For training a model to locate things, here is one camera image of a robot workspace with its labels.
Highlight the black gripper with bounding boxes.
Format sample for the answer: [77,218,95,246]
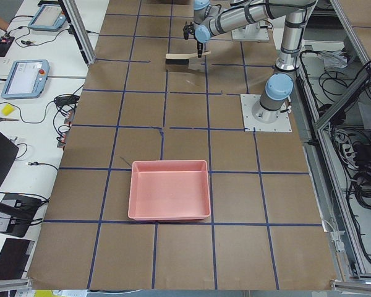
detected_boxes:
[182,22,204,58]

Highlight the beige hand brush black bristles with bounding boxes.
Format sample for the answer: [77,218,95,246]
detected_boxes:
[165,50,211,65]

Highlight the pink plastic bin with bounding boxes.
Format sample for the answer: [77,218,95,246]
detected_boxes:
[127,160,211,221]

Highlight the blue teach pendant far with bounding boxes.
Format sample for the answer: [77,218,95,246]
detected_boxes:
[28,4,66,32]

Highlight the blue teach pendant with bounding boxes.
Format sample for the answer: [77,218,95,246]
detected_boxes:
[1,59,50,100]
[28,4,66,32]

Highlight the blue teach pendant near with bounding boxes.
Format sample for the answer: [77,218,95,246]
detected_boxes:
[1,59,50,100]

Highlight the yellow sponge block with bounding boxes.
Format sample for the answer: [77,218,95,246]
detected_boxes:
[1,104,15,116]

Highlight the black tablet device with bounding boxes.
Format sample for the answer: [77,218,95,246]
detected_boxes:
[0,238,35,280]

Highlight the aluminium frame post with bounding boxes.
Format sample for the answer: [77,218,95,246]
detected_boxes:
[58,0,96,66]

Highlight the black cable bundle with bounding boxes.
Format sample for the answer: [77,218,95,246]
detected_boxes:
[343,166,371,217]

